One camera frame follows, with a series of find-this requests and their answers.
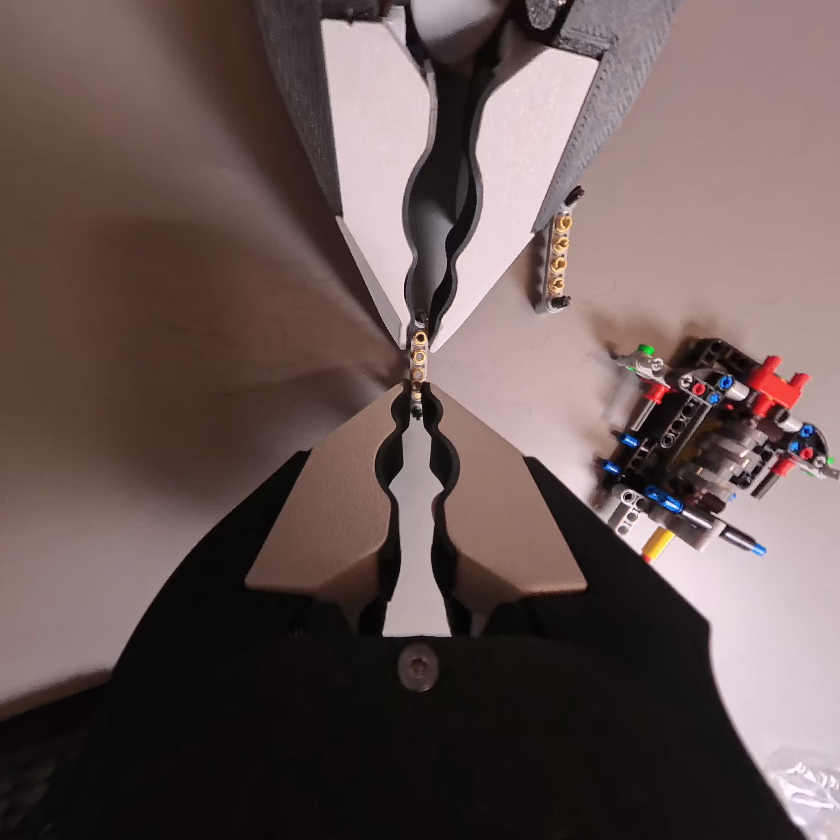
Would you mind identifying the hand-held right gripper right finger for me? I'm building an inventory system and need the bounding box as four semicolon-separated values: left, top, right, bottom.
422;387;588;632

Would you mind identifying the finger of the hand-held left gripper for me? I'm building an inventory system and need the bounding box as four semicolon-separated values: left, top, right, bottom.
320;7;437;352
430;42;601;354

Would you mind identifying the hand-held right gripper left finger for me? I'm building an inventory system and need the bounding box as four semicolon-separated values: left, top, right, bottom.
245;385;413;634

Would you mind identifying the grey lego beam frame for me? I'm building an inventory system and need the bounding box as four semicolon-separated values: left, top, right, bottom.
408;314;432;421
532;185;586;316

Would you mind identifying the lego car chassis assembly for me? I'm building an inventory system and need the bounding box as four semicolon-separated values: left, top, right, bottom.
594;338;840;565

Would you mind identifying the clear plastic bag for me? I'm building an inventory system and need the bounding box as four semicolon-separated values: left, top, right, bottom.
764;745;840;831

